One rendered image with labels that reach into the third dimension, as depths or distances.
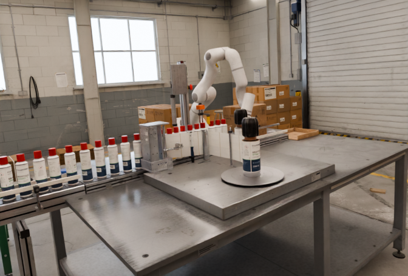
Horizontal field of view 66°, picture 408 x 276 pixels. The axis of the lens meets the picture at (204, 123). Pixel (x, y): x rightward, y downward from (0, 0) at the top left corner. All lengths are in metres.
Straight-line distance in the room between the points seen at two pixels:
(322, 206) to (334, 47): 5.16
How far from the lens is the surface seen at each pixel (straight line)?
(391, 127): 6.20
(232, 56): 2.35
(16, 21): 7.22
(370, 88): 6.28
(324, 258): 1.87
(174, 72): 2.01
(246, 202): 1.34
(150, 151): 1.74
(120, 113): 7.49
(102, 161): 1.78
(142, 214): 1.40
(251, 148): 1.52
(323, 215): 1.76
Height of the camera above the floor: 1.38
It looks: 8 degrees down
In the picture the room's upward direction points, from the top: 4 degrees counter-clockwise
